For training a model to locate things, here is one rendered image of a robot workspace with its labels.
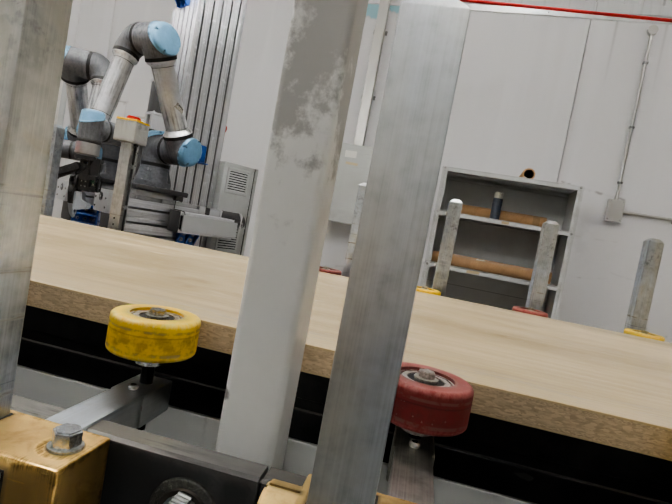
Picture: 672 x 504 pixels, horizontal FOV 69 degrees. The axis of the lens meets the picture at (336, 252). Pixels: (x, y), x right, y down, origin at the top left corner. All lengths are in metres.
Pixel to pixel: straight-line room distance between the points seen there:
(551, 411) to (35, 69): 0.47
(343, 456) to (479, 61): 3.89
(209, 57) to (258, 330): 2.20
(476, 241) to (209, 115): 2.21
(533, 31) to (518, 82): 0.38
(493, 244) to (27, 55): 3.61
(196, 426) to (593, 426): 0.38
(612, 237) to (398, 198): 3.74
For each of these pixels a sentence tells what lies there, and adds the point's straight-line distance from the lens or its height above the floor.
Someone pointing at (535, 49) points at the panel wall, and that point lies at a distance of 4.12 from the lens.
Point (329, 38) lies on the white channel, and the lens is 0.40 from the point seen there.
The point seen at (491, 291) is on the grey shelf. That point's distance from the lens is 3.83.
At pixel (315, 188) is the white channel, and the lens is 0.37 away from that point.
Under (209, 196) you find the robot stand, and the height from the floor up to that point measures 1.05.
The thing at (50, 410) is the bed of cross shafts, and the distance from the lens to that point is 0.45.
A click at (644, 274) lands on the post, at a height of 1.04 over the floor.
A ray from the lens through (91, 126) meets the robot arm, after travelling 1.84.
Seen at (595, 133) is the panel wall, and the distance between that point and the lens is 4.02.
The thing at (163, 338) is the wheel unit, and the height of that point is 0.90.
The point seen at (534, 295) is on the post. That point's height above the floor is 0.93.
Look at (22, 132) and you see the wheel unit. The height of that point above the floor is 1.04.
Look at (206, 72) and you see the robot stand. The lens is 2.50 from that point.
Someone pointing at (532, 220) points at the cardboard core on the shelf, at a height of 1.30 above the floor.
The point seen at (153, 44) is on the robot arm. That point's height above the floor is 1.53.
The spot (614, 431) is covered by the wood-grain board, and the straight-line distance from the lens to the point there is 0.51.
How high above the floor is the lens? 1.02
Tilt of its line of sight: 3 degrees down
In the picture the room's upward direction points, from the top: 11 degrees clockwise
